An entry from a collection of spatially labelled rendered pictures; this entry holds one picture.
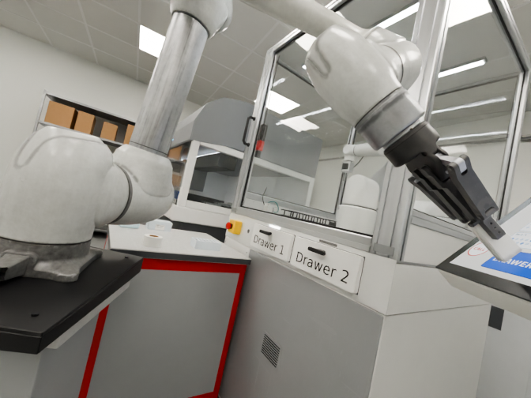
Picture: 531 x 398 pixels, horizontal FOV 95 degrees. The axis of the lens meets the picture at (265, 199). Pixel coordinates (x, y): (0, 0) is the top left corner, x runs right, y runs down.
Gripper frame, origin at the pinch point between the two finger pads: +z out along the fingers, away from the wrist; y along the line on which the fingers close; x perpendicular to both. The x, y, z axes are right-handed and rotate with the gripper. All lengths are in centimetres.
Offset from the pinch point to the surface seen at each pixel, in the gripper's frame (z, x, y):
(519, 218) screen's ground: 4.8, -10.7, 9.3
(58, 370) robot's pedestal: -25, 76, 3
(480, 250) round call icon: 4.8, -1.1, 8.3
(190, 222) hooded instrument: -61, 81, 122
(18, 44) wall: -473, 189, 258
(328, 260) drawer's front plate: -2.6, 21.7, 42.3
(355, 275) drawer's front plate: 3.8, 18.2, 34.0
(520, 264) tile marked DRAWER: 4.8, 0.1, -0.7
